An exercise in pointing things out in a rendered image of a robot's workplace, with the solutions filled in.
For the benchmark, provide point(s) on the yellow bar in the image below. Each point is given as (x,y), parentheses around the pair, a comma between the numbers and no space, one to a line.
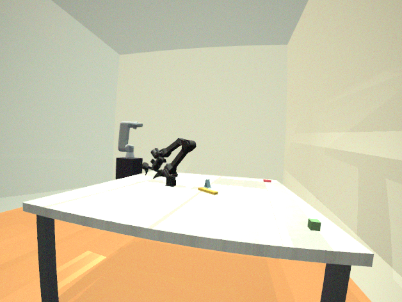
(207,191)

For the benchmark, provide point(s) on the small green cube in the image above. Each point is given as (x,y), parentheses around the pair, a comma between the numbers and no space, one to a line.
(314,224)

